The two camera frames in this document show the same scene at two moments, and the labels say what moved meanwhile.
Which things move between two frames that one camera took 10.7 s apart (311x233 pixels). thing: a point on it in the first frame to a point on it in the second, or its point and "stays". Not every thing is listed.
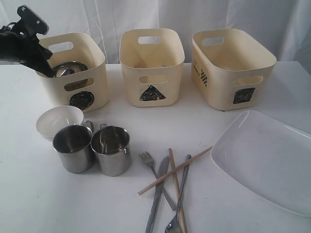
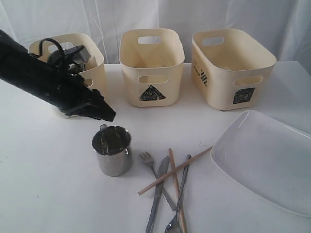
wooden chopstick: (181, 213) stays
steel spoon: (173, 226) stays
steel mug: (110, 144) stays
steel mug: (73, 145) to (56, 59)
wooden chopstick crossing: (144, 190) stays
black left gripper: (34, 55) to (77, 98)
